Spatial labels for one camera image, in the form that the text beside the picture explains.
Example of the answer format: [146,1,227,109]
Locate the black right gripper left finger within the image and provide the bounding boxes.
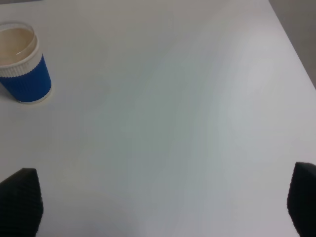
[0,168,44,237]

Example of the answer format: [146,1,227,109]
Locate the blue sleeved paper cup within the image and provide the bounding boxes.
[0,21,52,104]

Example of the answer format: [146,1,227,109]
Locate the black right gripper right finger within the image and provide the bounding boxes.
[287,162,316,237]

